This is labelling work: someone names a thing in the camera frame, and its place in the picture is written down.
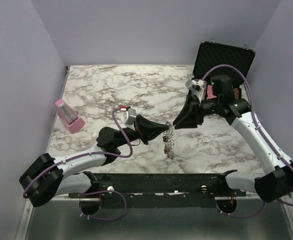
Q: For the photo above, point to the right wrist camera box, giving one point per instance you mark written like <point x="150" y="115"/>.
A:
<point x="197" y="87"/>

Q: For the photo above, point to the pink metronome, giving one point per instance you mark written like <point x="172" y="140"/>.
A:
<point x="70" y="119"/>

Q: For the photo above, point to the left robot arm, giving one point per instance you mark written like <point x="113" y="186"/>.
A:
<point x="47" y="176"/>

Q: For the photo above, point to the pink playing card deck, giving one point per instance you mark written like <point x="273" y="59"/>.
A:
<point x="209" y="92"/>

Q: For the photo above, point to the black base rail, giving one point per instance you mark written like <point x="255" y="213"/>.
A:
<point x="148" y="191"/>

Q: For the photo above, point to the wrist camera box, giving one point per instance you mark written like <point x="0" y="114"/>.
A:
<point x="129" y="116"/>
<point x="197" y="87"/>

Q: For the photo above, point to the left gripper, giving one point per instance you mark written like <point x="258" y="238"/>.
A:
<point x="147" y="130"/>

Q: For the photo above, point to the metal key ring disc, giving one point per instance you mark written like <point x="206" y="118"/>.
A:
<point x="168" y="141"/>

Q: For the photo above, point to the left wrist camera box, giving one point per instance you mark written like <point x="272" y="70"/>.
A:
<point x="129" y="116"/>

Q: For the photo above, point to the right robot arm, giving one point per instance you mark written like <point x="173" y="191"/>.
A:
<point x="276" y="180"/>

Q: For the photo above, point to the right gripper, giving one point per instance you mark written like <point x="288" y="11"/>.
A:
<point x="189" y="120"/>

